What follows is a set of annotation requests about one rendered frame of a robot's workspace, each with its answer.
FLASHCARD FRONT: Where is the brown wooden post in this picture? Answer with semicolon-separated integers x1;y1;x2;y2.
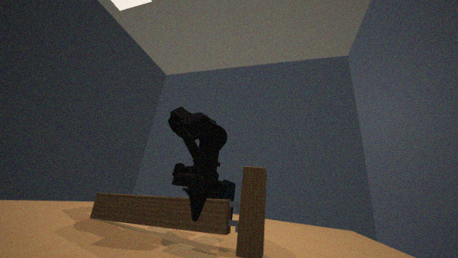
236;166;267;258

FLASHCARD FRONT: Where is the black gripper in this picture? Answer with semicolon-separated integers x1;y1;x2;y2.
172;154;227;222

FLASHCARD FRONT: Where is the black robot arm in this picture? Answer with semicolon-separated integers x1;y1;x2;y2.
168;106;227;176

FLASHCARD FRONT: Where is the brown wooden rail with steel hooks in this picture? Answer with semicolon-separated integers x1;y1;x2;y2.
90;193;239;235

